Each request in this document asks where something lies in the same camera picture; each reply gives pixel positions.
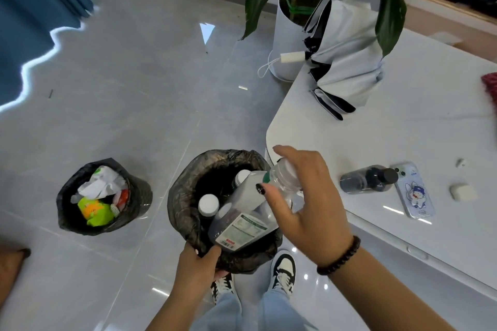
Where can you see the person's right hand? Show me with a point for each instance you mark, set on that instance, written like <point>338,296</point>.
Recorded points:
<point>314,210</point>

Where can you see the person's left hand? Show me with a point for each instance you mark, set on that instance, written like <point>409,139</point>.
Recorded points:
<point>192,272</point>

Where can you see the person's left thumb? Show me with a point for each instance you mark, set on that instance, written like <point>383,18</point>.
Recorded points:
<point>211,259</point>

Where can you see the person's right thumb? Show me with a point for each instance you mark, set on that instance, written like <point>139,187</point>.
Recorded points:
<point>273,202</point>

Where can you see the clear labelled plastic bottle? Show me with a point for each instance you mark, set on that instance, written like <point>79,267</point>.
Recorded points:
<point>240,214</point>

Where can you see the large black-bagged trash bin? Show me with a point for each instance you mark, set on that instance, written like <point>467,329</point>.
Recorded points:
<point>182,202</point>

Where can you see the person's right forearm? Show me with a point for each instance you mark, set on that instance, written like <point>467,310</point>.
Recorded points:
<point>388,296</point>

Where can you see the person's left forearm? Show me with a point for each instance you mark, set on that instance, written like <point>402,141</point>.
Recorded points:
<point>174,313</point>

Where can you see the black and white left shoe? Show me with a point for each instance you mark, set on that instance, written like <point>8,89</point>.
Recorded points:
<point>223,288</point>

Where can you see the black and white shoe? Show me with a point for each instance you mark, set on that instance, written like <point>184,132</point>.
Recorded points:
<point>223,288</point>
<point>283,272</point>

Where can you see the white-capped bottle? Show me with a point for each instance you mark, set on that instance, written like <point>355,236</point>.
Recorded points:
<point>240,177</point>
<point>208,204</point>

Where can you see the black and white right shoe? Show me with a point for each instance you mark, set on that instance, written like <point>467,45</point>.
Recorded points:
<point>283,272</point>

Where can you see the light blue jeans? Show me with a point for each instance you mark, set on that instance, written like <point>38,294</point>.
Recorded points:
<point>279,315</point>

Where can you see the dark bottle with black cap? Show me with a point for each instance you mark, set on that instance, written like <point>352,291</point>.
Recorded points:
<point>365,181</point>

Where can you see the red and white wrapper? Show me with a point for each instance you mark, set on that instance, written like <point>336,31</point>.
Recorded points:
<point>122,199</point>

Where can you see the green and orange wrapper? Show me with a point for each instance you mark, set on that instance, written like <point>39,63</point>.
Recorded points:
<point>95,212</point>

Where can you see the crumpled white paper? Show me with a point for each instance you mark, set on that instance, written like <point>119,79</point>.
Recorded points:
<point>99,185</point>

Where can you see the phone with cartoon case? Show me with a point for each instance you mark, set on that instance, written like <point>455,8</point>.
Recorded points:
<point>415,195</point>

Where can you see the small black-bagged trash bin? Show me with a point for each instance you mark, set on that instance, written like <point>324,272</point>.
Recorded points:
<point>70,214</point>

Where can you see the white plant pot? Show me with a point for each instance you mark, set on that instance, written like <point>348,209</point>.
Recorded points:
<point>283,40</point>

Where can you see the white and black folded umbrella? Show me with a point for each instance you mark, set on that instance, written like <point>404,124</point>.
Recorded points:
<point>345,51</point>

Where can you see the white earbud case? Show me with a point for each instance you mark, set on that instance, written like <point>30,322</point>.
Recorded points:
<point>463,193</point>

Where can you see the green plant tie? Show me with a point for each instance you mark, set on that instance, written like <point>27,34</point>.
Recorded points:
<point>301,12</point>

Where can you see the green leafy plant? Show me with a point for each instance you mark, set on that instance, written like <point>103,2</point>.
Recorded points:
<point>388,5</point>

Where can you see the red cloth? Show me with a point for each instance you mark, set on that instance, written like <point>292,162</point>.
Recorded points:
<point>490,90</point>

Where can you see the wooden ledge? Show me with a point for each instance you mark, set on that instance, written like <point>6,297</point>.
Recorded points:
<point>438,12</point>

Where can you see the blue curtain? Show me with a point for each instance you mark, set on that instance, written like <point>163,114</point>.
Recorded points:
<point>35,12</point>

